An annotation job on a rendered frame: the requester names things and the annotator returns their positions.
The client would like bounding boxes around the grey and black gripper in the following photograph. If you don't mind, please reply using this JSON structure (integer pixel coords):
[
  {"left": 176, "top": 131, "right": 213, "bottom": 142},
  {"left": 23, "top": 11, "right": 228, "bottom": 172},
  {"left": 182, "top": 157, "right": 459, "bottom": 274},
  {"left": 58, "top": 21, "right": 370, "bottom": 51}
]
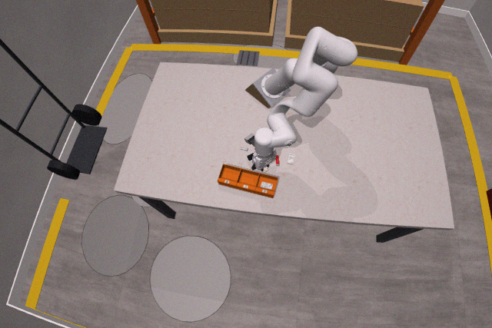
[{"left": 251, "top": 148, "right": 276, "bottom": 171}]

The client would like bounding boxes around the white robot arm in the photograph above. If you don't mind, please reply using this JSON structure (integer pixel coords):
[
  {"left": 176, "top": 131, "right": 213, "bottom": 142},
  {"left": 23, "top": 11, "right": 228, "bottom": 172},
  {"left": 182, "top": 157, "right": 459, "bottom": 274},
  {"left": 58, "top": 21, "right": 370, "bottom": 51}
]
[{"left": 244, "top": 27, "right": 357, "bottom": 159}]

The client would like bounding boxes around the orange rack of bins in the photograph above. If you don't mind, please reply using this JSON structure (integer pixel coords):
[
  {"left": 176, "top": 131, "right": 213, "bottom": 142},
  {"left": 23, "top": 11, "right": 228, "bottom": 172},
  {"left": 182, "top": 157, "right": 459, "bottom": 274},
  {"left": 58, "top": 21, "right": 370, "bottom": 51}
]
[{"left": 218, "top": 164, "right": 278, "bottom": 198}]

